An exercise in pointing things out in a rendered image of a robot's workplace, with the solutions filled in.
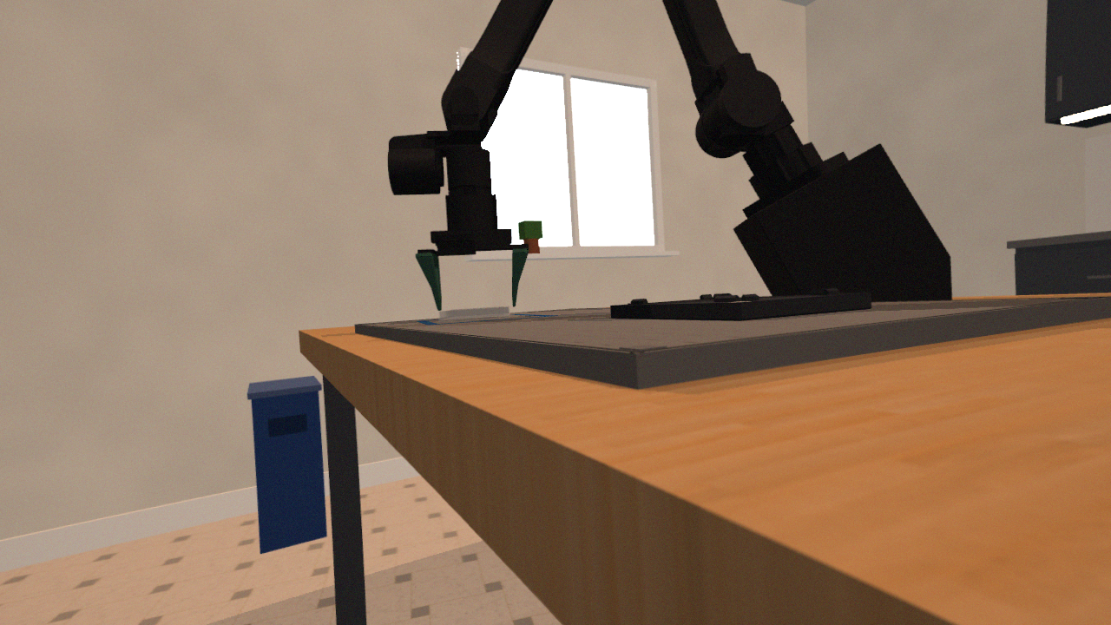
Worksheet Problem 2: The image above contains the beige gridded plate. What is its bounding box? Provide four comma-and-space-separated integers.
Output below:
438, 306, 510, 323

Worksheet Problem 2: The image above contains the blue tape outline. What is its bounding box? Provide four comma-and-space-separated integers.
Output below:
417, 314, 556, 326

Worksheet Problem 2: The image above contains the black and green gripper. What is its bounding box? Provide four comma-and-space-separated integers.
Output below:
416, 187, 529, 311

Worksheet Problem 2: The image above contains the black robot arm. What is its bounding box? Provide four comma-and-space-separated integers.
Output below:
388, 0, 849, 219

